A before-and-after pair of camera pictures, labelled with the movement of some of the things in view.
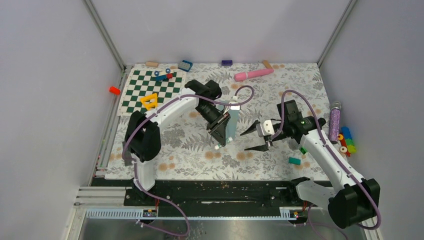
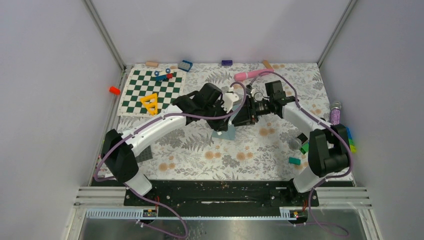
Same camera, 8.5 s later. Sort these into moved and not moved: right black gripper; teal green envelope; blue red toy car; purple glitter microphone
Moved: right black gripper
Not moved: purple glitter microphone; blue red toy car; teal green envelope
